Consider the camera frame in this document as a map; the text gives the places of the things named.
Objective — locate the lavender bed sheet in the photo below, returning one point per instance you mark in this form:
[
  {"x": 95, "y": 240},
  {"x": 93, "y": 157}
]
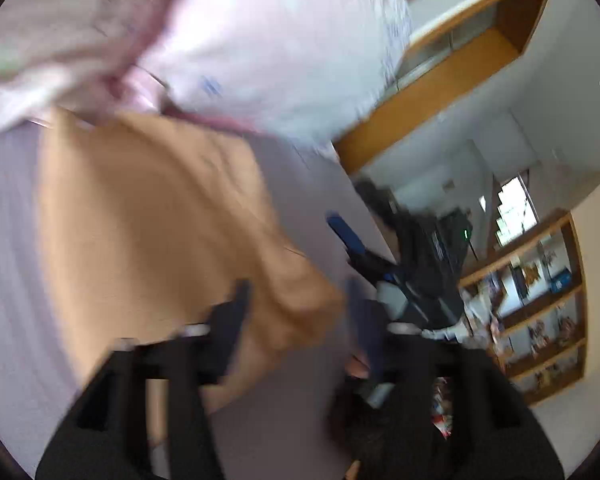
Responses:
[{"x": 276, "y": 430}]

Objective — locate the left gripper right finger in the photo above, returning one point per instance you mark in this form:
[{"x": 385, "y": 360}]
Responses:
[{"x": 397, "y": 355}]

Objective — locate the wooden bookshelf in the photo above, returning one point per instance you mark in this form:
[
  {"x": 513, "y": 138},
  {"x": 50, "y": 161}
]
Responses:
[{"x": 529, "y": 297}]

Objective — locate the floral pillow with tree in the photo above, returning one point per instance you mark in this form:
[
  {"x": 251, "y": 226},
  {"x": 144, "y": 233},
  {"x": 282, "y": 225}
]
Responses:
[{"x": 69, "y": 52}]

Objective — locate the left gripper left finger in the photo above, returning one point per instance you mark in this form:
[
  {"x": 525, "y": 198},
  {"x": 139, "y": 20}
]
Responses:
[{"x": 201, "y": 352}]

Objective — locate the tan fleece garment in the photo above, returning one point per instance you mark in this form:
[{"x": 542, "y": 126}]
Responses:
[{"x": 147, "y": 222}]

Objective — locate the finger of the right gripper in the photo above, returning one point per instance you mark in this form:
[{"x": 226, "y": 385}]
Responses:
[{"x": 350, "y": 240}]

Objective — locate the wooden frosted glass headboard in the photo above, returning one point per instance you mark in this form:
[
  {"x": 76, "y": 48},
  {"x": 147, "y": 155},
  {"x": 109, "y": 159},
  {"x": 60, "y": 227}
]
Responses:
[{"x": 454, "y": 77}]

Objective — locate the floral pillow with stars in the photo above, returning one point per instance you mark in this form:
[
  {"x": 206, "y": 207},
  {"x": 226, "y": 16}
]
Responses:
[{"x": 307, "y": 70}]

